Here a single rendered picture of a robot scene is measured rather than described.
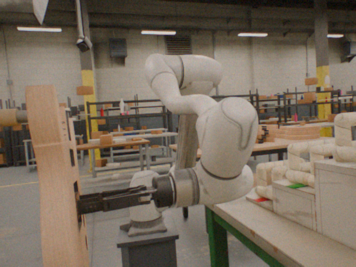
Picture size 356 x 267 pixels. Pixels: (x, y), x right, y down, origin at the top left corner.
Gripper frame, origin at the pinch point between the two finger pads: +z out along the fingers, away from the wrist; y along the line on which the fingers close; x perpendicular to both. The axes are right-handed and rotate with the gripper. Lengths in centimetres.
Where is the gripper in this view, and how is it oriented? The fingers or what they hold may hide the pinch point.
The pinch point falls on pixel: (80, 204)
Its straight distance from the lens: 66.6
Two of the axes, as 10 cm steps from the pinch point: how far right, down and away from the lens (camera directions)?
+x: -1.1, -9.9, 0.5
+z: -9.5, 0.9, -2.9
